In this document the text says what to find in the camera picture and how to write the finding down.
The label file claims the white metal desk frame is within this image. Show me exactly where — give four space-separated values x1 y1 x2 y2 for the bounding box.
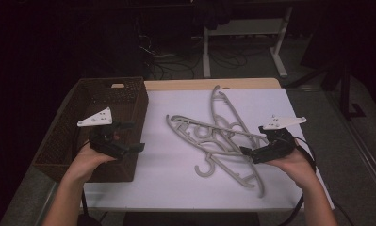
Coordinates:
202 6 294 79

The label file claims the brown woven basket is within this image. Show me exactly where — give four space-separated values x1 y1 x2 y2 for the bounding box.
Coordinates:
31 76 150 184

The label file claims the person's left hand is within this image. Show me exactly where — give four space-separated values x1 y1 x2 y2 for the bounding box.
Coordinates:
66 143 118 184

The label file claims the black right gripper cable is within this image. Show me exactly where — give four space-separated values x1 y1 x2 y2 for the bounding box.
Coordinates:
278 135 318 226

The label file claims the dark cloth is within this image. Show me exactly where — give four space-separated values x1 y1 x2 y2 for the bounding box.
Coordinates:
193 0 235 31

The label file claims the tangle of black floor cables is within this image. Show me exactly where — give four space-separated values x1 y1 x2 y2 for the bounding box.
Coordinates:
138 32 250 81

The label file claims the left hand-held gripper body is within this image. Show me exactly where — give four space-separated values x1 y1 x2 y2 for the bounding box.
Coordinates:
76 106 127 160

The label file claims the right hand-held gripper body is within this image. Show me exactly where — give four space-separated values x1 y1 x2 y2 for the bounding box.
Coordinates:
251 114 308 165

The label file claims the white table cover sheet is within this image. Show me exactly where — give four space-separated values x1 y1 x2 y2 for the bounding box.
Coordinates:
80 88 335 212

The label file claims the dark metal stand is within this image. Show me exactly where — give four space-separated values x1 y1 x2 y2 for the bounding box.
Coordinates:
284 59 368 121

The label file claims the person's right hand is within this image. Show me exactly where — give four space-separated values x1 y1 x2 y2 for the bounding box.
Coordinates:
265 140 318 190

